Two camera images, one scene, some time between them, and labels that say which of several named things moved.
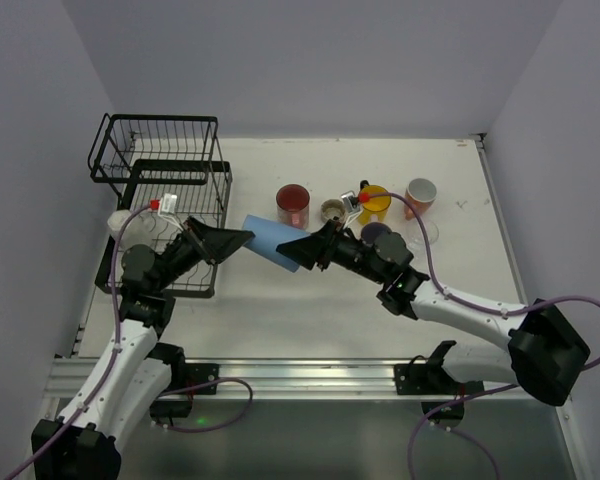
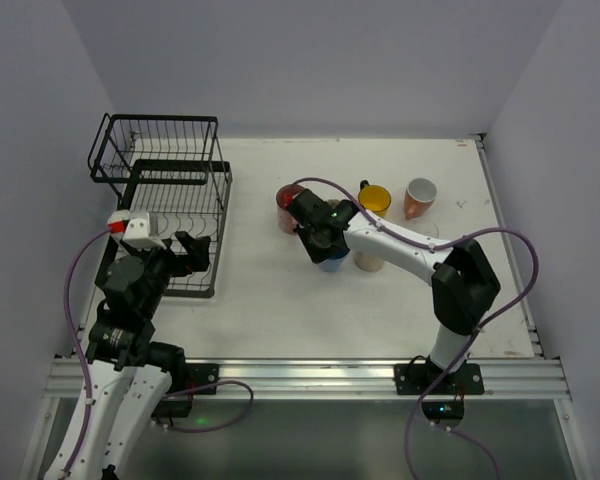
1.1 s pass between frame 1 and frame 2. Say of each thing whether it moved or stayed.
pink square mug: stayed
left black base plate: stayed
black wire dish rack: stayed
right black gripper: moved
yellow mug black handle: stayed
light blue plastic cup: moved
